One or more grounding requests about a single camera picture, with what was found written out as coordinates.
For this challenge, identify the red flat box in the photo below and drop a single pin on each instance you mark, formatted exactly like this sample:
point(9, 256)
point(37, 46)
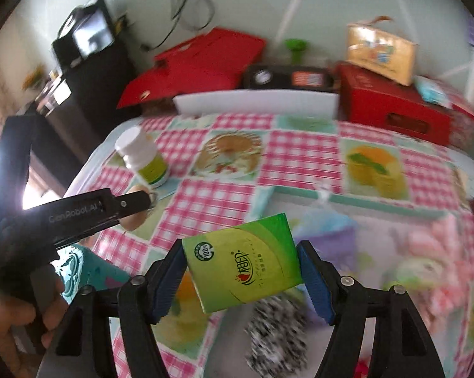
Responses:
point(217, 51)
point(170, 82)

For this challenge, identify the leopard print scrunchie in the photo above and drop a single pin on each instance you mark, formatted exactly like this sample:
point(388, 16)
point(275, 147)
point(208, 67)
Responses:
point(276, 334)

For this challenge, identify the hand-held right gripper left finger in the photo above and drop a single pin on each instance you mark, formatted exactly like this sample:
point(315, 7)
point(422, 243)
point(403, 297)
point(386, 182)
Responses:
point(164, 283)

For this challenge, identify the red patterned box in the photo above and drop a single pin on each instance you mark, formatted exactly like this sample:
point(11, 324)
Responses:
point(463, 126)

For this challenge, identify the teal plastic case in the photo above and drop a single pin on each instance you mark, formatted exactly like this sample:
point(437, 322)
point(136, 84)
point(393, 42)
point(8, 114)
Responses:
point(91, 275)

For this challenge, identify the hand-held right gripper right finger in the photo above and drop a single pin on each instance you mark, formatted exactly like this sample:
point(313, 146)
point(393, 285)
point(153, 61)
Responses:
point(317, 283)

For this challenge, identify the black cabinet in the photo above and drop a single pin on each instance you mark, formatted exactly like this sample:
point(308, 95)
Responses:
point(99, 86)

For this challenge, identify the yellow flowers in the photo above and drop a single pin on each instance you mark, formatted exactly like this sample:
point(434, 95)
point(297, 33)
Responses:
point(33, 78)

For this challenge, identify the white chair back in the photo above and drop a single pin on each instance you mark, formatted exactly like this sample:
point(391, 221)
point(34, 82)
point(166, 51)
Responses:
point(256, 104)

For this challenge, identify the beige powder puff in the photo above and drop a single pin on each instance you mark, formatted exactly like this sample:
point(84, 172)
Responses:
point(134, 222)

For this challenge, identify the round green white pad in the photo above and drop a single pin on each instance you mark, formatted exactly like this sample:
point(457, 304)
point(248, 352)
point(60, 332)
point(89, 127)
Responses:
point(412, 271)

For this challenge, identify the white pill bottle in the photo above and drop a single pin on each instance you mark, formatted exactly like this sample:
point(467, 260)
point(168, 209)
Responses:
point(142, 157)

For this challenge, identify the purple picture card packet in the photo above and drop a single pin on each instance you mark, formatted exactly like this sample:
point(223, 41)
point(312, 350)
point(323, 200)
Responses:
point(339, 250)

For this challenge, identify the green tissue pack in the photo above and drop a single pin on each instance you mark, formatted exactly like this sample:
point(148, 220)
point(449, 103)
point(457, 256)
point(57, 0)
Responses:
point(241, 264)

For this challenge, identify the green plastic knob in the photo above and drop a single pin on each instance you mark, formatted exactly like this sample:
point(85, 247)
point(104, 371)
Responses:
point(295, 49)

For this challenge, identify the blue mask pack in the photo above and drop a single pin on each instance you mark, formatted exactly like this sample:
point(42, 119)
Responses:
point(431, 91)

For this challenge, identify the pink fluffy towel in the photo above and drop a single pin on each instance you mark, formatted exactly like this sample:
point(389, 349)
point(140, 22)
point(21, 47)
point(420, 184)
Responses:
point(437, 244)

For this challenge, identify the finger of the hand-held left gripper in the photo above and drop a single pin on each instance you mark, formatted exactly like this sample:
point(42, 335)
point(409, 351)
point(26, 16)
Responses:
point(130, 204)

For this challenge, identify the black box with label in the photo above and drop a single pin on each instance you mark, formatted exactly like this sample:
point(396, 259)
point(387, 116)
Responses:
point(288, 78)

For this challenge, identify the black monitor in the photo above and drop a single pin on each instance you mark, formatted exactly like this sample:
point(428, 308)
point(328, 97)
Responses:
point(89, 35)

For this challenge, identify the person's left hand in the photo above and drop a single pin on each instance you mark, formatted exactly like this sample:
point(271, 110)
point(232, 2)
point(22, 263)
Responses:
point(1, 319)

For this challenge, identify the blue face mask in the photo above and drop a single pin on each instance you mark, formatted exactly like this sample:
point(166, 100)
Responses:
point(327, 220)

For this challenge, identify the white tray with teal rim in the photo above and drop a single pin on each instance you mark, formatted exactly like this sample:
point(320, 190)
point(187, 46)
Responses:
point(237, 346)

